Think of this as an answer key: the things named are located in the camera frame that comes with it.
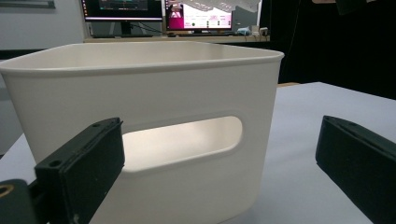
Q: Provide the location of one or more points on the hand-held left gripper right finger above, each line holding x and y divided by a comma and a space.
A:
361, 165

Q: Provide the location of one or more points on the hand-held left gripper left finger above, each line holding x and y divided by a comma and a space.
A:
81, 171

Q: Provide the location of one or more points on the white plastic basket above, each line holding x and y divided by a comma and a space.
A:
155, 93

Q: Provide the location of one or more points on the black curtain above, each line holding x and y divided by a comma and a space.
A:
327, 46

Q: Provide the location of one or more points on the white power adapter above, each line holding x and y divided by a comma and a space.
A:
261, 31

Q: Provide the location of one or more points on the dark screen monitor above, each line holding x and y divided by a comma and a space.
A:
124, 9

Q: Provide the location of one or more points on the wooden desk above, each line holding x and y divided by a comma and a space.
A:
186, 39

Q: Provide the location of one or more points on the light blue object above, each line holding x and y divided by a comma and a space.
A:
243, 31

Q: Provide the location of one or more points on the black keyboard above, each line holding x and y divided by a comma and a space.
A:
202, 34

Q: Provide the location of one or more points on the pink white screen monitor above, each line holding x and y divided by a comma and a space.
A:
205, 18

